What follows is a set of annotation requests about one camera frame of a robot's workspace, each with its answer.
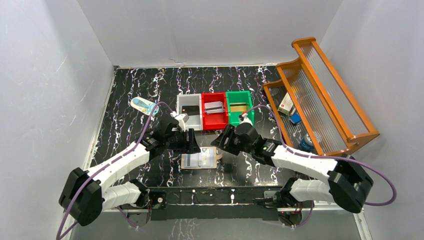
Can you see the green plastic bin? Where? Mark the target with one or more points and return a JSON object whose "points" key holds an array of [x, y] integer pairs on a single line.
{"points": [[238, 102]]}

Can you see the grey cards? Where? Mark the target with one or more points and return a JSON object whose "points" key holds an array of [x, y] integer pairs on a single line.
{"points": [[213, 107]]}

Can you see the grey card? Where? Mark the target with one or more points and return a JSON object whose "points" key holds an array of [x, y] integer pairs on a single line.
{"points": [[191, 160]]}

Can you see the orange wooden shelf rack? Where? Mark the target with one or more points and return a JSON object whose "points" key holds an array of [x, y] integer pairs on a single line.
{"points": [[329, 112]]}

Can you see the oval white blue package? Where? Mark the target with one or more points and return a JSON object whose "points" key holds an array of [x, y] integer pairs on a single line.
{"points": [[144, 106]]}

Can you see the black card in white bin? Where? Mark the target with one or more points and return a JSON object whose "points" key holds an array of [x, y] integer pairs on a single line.
{"points": [[190, 110]]}

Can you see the red plastic bin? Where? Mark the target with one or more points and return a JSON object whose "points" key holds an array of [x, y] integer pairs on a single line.
{"points": [[217, 121]]}

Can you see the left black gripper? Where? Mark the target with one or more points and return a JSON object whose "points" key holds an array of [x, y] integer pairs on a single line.
{"points": [[190, 141]]}

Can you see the white plastic bin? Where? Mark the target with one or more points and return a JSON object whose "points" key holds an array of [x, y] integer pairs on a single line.
{"points": [[191, 104]]}

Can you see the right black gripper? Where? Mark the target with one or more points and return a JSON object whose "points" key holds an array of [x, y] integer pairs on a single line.
{"points": [[228, 132]]}

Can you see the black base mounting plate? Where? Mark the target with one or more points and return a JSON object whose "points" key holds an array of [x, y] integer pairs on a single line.
{"points": [[234, 202]]}

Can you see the blue small object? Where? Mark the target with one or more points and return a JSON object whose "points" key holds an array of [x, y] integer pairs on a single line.
{"points": [[295, 119]]}

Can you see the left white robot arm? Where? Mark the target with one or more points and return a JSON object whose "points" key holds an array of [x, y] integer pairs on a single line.
{"points": [[87, 193]]}

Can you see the aluminium frame rail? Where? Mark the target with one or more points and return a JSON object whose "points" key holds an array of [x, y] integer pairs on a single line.
{"points": [[328, 222]]}

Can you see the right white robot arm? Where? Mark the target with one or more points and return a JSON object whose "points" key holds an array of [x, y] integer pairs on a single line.
{"points": [[335, 181]]}

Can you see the gold card in green bin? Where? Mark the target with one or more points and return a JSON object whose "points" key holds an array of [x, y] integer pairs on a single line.
{"points": [[238, 107]]}

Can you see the blue tape roll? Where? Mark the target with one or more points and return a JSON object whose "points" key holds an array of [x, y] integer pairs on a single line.
{"points": [[306, 144]]}

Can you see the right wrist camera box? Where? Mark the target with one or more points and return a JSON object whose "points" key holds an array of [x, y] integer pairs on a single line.
{"points": [[244, 119]]}

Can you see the white red small box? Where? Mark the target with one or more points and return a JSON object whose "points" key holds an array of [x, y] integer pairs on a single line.
{"points": [[285, 105]]}

